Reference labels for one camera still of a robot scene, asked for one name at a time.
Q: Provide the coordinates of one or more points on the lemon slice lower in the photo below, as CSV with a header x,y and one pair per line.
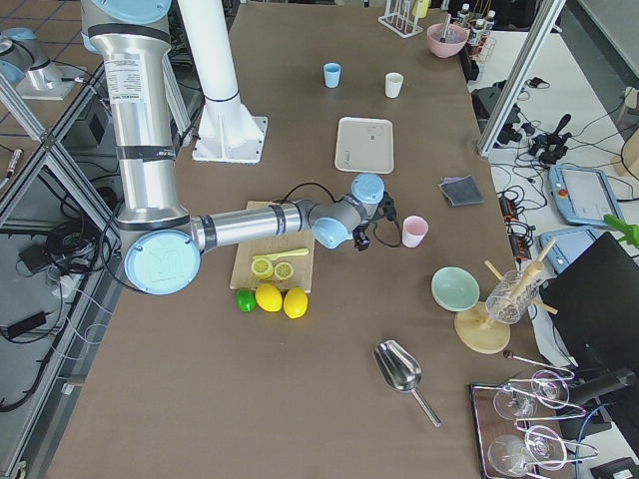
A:
x,y
283,270

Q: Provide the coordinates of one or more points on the wine glass upper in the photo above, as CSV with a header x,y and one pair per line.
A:
x,y
519,398

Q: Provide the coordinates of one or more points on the wooden cup stand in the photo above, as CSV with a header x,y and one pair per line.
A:
x,y
481,333

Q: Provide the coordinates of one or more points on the aluminium frame post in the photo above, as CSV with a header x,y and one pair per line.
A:
x,y
541,27

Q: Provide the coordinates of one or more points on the blue teach pendant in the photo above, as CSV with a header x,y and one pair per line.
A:
x,y
583,196
569,245

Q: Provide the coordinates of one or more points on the whole lemon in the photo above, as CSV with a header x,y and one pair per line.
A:
x,y
268,297
296,303

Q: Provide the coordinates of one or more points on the metal muddler with black tip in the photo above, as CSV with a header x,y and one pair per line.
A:
x,y
444,28

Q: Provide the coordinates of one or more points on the whole lemon near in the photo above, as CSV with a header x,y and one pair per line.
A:
x,y
268,297

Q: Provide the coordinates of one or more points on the cream rabbit tray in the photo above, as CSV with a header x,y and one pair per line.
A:
x,y
364,145

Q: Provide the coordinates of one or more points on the lemon slice upper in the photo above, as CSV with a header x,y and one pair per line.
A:
x,y
262,268

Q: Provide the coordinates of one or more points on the bamboo cutting board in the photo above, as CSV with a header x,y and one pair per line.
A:
x,y
242,276

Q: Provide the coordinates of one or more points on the lemon slice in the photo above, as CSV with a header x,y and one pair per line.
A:
x,y
283,270
262,268

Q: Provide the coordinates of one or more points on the black frame tray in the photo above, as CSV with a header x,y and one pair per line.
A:
x,y
489,425

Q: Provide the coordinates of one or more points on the clear glass mug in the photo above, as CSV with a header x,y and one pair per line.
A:
x,y
504,307

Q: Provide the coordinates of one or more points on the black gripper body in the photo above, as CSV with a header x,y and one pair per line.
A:
x,y
360,239

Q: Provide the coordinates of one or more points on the pink bowl with ice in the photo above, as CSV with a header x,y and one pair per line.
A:
x,y
455,38

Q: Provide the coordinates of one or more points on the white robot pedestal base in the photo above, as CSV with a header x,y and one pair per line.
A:
x,y
228,132

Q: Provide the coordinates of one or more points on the blue cup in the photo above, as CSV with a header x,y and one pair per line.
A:
x,y
331,74

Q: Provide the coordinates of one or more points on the wine glass lower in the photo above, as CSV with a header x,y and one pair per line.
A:
x,y
540,449

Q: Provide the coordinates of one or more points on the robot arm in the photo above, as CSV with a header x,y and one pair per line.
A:
x,y
29,69
162,242

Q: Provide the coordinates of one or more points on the grey folded cloth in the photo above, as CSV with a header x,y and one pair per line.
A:
x,y
461,191

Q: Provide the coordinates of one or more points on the whole lemon far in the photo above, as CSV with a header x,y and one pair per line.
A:
x,y
296,303

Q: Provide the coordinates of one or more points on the yellow plastic knife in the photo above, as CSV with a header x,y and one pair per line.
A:
x,y
287,253

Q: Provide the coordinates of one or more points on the metal ice scoop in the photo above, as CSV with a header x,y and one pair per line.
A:
x,y
402,372

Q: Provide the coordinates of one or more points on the black monitor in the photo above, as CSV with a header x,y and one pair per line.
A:
x,y
597,302

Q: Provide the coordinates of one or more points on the pink cup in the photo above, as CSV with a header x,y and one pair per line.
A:
x,y
414,230

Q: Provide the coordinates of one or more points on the green bowl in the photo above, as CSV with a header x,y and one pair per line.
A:
x,y
454,289

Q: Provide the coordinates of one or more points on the cream white cup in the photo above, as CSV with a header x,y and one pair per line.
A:
x,y
393,82

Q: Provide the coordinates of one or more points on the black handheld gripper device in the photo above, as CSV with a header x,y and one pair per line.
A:
x,y
549,148

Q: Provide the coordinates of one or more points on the white wire rack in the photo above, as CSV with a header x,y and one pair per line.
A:
x,y
401,17

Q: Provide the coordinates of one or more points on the green lime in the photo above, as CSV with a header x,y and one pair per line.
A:
x,y
245,300

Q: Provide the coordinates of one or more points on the wine glass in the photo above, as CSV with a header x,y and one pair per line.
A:
x,y
540,449
519,398

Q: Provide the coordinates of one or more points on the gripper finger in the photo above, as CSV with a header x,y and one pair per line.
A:
x,y
361,243

